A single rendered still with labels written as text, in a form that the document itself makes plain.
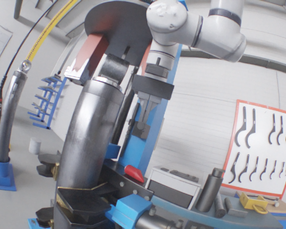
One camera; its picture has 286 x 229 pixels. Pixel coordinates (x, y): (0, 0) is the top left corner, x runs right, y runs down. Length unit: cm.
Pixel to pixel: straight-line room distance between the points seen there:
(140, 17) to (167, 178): 72
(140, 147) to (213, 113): 183
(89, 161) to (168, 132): 208
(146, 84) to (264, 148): 241
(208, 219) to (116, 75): 76
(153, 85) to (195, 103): 217
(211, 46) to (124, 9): 43
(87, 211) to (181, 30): 58
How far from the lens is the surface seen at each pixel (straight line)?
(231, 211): 70
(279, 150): 276
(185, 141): 240
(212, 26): 31
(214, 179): 58
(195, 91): 264
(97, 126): 53
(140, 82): 40
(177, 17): 28
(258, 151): 252
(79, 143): 54
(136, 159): 89
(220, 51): 31
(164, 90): 40
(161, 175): 59
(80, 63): 73
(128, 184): 68
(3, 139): 183
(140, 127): 42
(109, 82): 58
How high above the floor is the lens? 132
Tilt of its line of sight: 8 degrees up
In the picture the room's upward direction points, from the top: 18 degrees clockwise
